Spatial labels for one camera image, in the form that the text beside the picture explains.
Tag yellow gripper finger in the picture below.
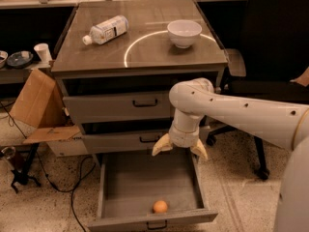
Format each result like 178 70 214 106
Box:
190 139 208 160
152 133 173 156

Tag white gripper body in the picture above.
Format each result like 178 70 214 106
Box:
168 124 199 148

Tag orange fruit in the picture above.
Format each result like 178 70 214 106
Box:
153 200 168 214

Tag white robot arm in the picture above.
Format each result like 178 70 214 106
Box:
153 78 309 232

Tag grey top drawer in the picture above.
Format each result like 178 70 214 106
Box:
62 77 222 125

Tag grey drawer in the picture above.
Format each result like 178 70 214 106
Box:
88 149 217 232
62 77 222 125
82 118 172 154

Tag grey bottom drawer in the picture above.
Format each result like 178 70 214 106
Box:
88 149 217 232

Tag grey middle drawer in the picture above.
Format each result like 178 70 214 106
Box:
82 118 172 154

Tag grey drawer cabinet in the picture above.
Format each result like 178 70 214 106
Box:
50 0 229 160

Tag white bowl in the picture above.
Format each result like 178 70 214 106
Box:
167 19 202 48

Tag clear plastic bottle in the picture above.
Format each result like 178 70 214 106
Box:
82 15 128 45

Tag black office chair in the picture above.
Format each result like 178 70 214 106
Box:
206 0 309 181

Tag brown cardboard box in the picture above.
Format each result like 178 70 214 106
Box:
10 69 87 157

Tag black tripod stand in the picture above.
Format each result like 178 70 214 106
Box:
0 143 41 193

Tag white paper cup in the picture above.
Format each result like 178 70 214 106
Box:
34 43 52 63

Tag wooden side shelf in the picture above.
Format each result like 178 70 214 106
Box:
0 62 51 84

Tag dark blue plate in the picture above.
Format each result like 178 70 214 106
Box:
7 50 33 69

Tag small bowl at left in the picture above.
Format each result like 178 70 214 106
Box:
0 50 8 69

